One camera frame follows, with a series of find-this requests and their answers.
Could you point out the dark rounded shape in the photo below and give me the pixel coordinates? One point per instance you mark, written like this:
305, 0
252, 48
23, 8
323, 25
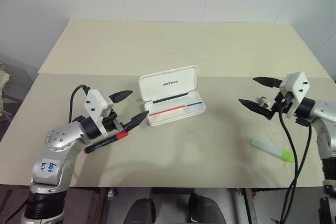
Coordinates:
206, 209
141, 211

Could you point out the white handwritten label sticker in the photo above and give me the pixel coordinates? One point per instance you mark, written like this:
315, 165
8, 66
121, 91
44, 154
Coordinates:
47, 168

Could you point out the blue pen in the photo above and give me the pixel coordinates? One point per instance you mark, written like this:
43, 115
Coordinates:
194, 104

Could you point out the black pen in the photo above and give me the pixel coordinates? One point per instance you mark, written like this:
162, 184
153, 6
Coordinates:
170, 98

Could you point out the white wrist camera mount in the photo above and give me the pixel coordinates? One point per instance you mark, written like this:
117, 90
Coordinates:
299, 85
94, 106

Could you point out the black marker with red cap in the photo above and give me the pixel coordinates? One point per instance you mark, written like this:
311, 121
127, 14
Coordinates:
105, 144

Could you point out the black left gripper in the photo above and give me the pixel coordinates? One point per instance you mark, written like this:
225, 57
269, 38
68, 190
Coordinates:
109, 125

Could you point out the white pen case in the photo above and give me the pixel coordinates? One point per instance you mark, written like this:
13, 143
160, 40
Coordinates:
168, 83

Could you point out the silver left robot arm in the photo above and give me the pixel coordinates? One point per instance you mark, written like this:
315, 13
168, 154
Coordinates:
56, 140

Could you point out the green highlighter with clear cap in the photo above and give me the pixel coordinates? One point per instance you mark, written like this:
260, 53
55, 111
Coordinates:
286, 155

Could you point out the small silver binder clip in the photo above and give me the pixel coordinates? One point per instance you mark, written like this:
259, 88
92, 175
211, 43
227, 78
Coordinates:
263, 101

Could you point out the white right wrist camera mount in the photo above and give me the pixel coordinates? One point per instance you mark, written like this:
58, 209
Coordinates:
299, 85

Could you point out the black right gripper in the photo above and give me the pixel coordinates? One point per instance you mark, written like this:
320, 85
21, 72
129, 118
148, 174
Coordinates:
284, 101

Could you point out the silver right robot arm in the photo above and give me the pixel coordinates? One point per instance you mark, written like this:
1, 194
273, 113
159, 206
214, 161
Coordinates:
325, 113

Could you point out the red pen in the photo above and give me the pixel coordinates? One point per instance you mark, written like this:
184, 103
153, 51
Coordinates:
168, 110

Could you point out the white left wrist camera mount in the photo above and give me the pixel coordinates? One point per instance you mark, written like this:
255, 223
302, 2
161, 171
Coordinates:
94, 106

